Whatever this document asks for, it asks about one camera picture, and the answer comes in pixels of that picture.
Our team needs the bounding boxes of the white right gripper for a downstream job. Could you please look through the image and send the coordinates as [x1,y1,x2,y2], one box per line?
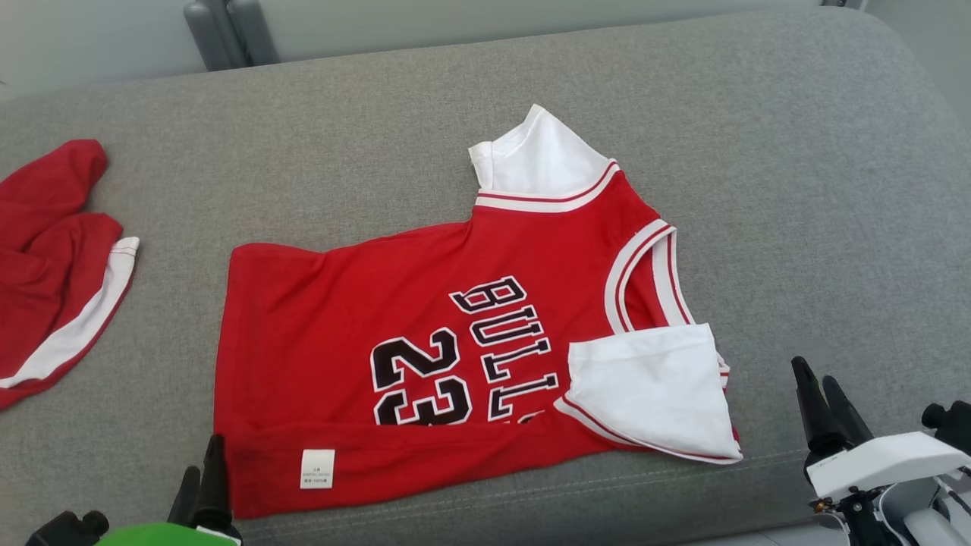
[790,356,971,501]

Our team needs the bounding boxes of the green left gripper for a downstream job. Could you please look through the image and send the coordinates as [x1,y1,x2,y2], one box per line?
[95,434,244,546]

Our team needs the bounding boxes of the red Bulls 23 jersey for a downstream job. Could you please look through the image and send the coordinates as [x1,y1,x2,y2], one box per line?
[214,104,744,520]

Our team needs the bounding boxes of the red shorts with white stripe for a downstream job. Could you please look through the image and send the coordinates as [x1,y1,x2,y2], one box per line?
[0,139,140,410]

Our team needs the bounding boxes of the grey fabric sofa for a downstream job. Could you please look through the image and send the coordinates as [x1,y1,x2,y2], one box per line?
[0,6,971,546]

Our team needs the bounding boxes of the grey post with two cylinders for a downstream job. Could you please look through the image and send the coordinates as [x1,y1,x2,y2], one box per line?
[183,0,281,74]

